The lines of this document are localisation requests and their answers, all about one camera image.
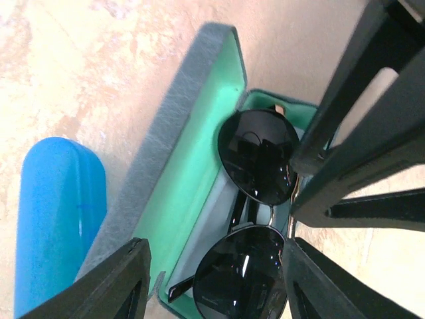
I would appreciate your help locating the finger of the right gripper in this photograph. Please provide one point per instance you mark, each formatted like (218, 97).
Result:
(389, 139)
(386, 36)

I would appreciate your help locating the blue hard glasses case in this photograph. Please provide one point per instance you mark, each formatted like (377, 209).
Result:
(62, 204)

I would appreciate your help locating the grey-blue teal-lined glasses case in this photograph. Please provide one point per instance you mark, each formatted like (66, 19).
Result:
(175, 168)

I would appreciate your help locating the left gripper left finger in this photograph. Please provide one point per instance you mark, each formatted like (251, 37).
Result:
(116, 288)

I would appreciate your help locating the brown tortoiseshell sunglasses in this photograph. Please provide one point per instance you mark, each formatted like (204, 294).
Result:
(241, 275)

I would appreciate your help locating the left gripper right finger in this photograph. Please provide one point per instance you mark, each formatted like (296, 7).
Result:
(317, 287)

